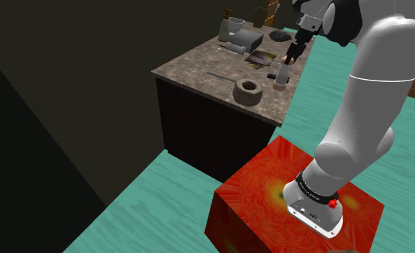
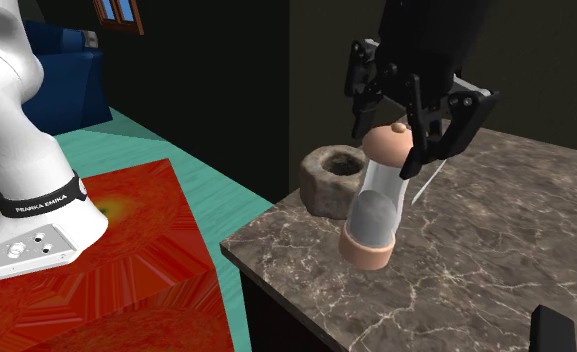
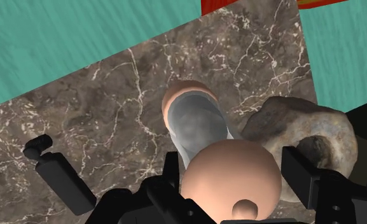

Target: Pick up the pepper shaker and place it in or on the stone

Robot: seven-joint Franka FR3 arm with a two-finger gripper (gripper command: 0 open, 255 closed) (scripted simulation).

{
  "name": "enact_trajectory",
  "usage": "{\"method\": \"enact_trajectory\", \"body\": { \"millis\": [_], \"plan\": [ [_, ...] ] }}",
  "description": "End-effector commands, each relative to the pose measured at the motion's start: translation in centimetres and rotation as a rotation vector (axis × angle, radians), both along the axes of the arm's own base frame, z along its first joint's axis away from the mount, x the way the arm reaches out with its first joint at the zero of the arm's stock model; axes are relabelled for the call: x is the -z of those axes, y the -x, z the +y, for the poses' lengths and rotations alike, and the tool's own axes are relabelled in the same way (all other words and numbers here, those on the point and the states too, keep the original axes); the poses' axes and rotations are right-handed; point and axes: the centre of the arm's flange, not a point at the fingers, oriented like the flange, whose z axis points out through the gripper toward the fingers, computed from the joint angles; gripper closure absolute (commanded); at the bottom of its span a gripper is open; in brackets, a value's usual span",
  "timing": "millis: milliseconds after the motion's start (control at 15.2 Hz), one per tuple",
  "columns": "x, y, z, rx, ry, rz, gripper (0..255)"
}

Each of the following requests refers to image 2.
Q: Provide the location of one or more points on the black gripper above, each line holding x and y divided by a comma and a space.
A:
429, 44

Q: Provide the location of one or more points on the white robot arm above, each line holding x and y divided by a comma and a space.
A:
20, 146

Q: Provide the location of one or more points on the clear shaker with tan caps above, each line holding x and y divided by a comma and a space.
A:
371, 219

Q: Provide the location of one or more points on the grey stone bowl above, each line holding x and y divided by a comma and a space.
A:
317, 190

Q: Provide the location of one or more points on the black box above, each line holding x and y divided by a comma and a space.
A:
552, 331

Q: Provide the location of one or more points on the red patterned robot stand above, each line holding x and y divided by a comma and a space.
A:
146, 234

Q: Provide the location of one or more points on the brown framed window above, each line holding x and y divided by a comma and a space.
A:
118, 13

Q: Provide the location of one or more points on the blue armchair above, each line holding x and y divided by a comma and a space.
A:
73, 88

